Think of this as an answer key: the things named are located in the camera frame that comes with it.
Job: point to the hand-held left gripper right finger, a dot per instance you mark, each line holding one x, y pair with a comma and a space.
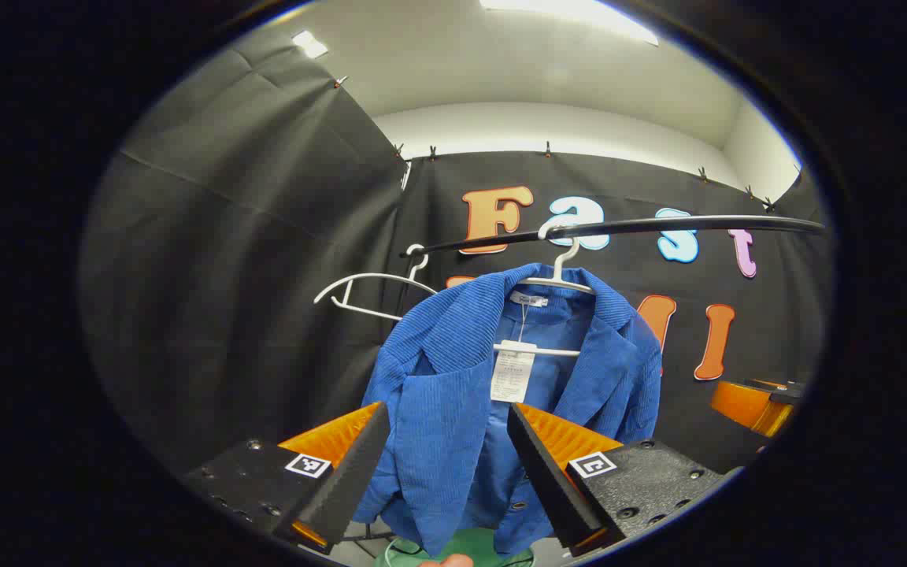
552, 488

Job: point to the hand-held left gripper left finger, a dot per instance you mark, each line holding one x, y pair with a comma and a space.
351, 480

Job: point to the ceiling light panel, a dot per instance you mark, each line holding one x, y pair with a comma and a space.
309, 44
571, 14

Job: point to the black clothes rail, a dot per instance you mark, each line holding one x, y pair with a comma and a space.
697, 224

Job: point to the white plastic clothes hanger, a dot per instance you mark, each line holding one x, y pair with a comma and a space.
375, 276
556, 351

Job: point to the green laundry hamper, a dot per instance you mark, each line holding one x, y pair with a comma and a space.
477, 545

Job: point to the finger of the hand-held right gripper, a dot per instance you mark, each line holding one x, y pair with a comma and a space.
745, 405

